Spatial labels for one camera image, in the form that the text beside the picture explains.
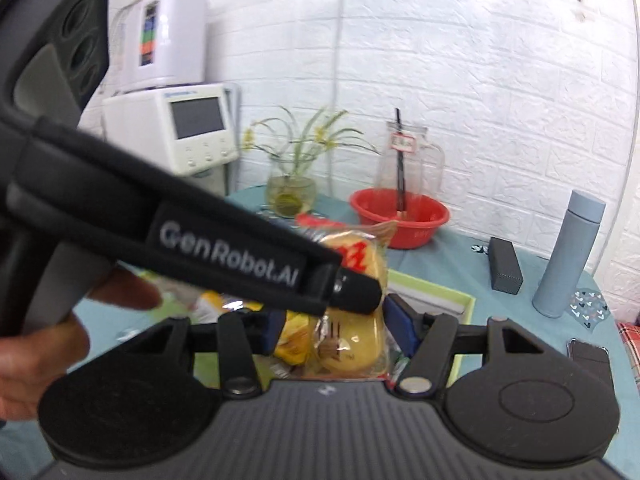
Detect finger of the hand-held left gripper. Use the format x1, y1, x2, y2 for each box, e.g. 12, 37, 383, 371
320, 266, 385, 316

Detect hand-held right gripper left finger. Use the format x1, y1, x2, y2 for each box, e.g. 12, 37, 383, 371
107, 309, 290, 397

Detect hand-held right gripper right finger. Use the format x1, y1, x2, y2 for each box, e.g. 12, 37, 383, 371
386, 293, 548, 397

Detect green cardboard box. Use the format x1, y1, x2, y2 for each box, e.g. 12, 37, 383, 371
115, 267, 477, 386

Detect clear packet yellow cakes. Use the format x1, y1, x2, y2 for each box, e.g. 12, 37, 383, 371
295, 212, 393, 383

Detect person's left hand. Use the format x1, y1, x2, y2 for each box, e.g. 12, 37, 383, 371
0, 265, 162, 421

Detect red plastic basket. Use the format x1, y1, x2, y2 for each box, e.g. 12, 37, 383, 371
350, 188, 450, 250

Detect teal printed tablecloth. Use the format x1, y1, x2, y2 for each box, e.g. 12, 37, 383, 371
0, 185, 640, 480

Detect glass vase with plant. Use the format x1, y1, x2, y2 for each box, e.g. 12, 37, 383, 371
242, 106, 381, 218

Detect black rectangular case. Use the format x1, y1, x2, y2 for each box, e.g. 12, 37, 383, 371
487, 236, 524, 294

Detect white appliance with screen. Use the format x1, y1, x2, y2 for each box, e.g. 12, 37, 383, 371
102, 82, 241, 196

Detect glass pitcher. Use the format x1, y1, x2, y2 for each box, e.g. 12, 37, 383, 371
376, 120, 446, 211

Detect black straw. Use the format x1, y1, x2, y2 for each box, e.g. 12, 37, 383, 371
395, 108, 408, 213

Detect white water purifier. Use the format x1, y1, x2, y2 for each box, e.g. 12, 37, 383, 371
120, 0, 210, 93

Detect grey-blue thermos bottle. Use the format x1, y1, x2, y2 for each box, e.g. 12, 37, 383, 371
531, 190, 607, 318

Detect dark smartphone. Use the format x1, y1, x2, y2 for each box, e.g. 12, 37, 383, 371
567, 339, 610, 378

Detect heart pattern fabric coaster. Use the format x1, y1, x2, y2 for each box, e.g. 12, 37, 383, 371
567, 287, 612, 332

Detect red plaid cloth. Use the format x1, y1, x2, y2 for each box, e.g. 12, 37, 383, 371
617, 321, 640, 378

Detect white wall cable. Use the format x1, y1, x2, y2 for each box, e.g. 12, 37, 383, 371
327, 0, 351, 198

